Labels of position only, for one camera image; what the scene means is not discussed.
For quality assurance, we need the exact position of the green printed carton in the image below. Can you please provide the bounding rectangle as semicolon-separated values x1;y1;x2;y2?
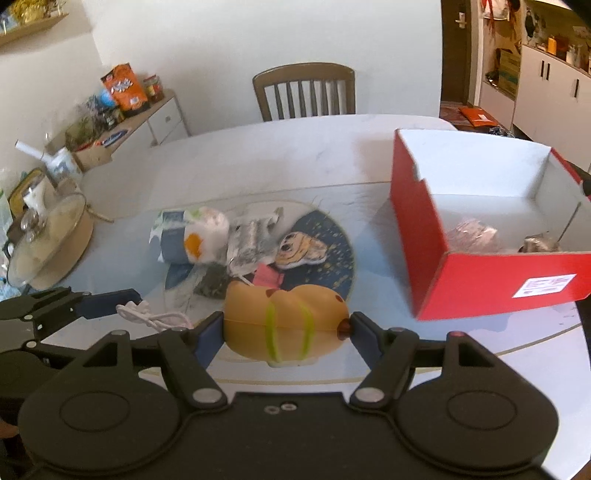
497;48;522;99

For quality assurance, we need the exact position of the white cup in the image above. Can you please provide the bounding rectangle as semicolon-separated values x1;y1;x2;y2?
22;177;51;217

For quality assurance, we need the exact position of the orange snack bag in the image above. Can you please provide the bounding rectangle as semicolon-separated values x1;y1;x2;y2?
100;63;151;116

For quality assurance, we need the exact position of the round dark blue placemat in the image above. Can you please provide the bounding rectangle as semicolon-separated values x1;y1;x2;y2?
163;200;356;326

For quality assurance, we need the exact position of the white floor cabinet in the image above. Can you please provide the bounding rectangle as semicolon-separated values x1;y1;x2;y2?
512;43;591;155

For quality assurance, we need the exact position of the white sideboard cabinet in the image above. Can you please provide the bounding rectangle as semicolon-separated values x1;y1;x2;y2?
69;89;190;160

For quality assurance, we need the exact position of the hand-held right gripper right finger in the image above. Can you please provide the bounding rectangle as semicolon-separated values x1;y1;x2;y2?
349;313;498;411

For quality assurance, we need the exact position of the yellow framed tray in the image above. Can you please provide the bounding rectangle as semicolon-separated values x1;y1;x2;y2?
6;168;46;219

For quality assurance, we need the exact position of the white marble desktop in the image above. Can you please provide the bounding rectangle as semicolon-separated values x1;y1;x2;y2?
65;113;591;480

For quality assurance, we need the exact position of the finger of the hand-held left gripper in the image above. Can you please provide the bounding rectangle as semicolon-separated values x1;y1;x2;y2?
18;339;100;370
0;287;142;325

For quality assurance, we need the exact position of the glass jar with red contents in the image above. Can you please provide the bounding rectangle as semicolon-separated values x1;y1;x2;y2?
143;75;165;103

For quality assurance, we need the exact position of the open cardboard box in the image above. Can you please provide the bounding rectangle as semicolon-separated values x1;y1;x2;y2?
68;134;115;172

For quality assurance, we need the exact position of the wooden wall shelf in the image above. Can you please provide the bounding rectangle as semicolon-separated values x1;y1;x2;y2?
0;0;70;47

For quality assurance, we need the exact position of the dark clear packet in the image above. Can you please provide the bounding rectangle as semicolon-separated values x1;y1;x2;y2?
194;265;230;299

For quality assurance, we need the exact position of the brown wooden chair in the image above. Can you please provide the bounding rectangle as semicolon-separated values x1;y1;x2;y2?
252;62;356;122

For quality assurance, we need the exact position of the pink clear packet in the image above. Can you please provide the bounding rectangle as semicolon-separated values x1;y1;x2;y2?
445;220;498;253

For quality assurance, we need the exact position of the small silver item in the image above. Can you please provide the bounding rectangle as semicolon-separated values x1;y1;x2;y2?
518;233;563;254

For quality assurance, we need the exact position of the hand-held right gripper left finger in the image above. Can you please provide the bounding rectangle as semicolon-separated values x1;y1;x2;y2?
83;312;229;409

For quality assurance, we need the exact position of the pink paper piece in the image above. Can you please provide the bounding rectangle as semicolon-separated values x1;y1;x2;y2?
252;263;284;288

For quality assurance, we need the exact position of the silver printed packet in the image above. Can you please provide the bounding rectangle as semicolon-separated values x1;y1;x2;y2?
227;207;283;278

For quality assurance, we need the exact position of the white patterned pitcher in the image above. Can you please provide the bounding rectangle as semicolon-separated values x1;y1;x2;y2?
15;140;84;186

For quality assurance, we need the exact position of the white cable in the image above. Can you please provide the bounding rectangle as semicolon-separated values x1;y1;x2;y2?
115;301;195;332

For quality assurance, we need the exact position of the yellow duck toy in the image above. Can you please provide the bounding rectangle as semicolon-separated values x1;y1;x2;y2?
223;281;350;368

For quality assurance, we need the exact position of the red cardboard box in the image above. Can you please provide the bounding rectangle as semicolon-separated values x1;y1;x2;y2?
389;128;591;322

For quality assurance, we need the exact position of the dark brown door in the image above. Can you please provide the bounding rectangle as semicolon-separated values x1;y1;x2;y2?
440;0;482;103

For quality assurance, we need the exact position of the orange parcel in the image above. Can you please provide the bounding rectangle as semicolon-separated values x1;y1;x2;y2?
458;106;498;128

